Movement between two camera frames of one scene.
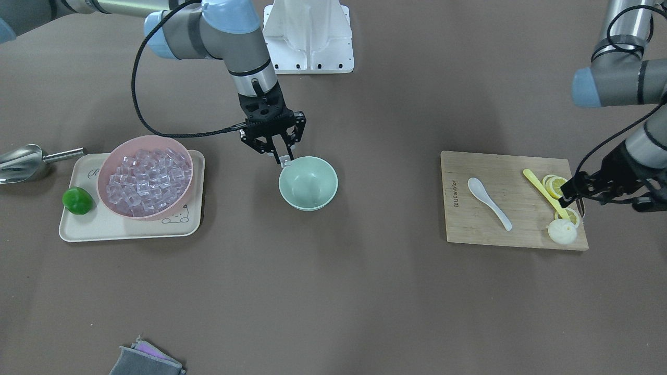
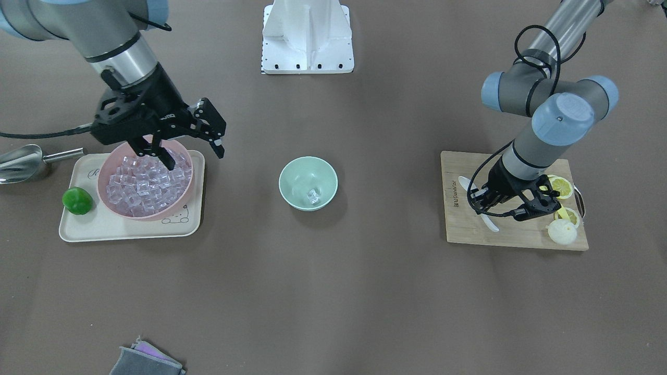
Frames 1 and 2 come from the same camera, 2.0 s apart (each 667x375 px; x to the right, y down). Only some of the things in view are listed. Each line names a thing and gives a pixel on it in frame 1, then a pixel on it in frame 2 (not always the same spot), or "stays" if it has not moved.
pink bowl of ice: [142, 178] stays
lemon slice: [553, 184] stays
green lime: [77, 200] stays
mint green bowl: [308, 184] stays
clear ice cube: [285, 161] to [313, 196]
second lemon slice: [573, 215] stays
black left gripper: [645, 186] to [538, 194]
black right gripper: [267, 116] to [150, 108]
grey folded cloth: [143, 359] stays
